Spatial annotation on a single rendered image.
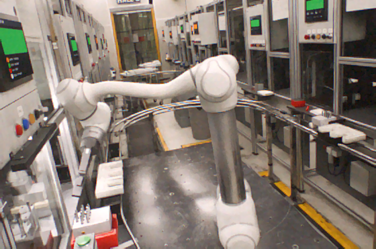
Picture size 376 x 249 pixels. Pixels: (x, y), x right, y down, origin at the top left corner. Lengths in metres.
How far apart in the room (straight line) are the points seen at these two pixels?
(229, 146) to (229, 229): 0.32
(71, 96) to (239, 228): 0.80
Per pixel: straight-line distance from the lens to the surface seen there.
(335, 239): 2.59
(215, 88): 0.93
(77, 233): 1.15
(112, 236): 1.14
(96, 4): 9.64
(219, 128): 1.03
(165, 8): 9.73
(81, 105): 1.21
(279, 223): 1.56
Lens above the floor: 1.62
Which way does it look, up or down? 15 degrees down
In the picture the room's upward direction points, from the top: 7 degrees counter-clockwise
